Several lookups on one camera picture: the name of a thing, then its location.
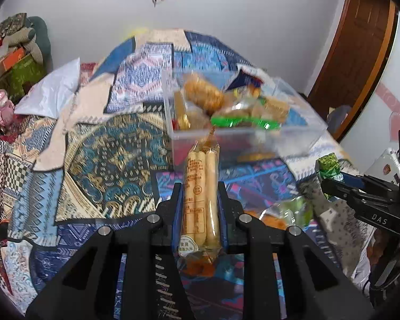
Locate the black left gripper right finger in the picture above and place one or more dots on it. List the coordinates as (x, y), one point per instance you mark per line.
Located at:
(285, 269)

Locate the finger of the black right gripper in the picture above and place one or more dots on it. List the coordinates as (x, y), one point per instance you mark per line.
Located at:
(351, 191)
(363, 178)

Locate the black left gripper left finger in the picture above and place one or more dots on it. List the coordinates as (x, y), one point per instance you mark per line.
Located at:
(135, 264)

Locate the green small snack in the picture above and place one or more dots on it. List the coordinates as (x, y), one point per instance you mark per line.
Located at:
(328, 167)

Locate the sausage stick packet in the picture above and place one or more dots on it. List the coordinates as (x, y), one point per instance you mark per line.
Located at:
(200, 231)

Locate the round biscuit clear bag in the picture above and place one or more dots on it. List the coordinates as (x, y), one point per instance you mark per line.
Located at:
(280, 215)

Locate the clear plastic storage bin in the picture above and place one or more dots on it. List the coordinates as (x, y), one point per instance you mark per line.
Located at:
(187, 123)

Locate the yellow label cookie bag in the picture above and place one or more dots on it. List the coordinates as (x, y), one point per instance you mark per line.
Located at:
(238, 114)

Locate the square pastry packet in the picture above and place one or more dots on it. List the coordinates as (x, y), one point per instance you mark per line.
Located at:
(202, 93)

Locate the orange end cracker packet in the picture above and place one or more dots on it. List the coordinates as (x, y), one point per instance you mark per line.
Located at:
(270, 108)

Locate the blue white roll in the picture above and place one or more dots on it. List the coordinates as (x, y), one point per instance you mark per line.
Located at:
(243, 79)

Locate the person's right hand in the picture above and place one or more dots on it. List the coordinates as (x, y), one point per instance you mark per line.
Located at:
(377, 246)

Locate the brown wooden door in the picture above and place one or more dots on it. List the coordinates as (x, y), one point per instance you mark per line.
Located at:
(355, 61)

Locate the patchwork patterned bedspread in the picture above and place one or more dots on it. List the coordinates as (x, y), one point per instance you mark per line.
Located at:
(59, 176)

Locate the white pillow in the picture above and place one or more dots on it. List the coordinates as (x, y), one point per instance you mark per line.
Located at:
(49, 96)

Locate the pink plush toy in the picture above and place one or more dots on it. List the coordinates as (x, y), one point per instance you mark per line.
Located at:
(6, 109)

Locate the green cardboard box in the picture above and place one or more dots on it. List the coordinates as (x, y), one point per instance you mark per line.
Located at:
(22, 76)

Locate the cluttered green armchair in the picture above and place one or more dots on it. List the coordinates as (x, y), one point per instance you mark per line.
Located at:
(20, 36)

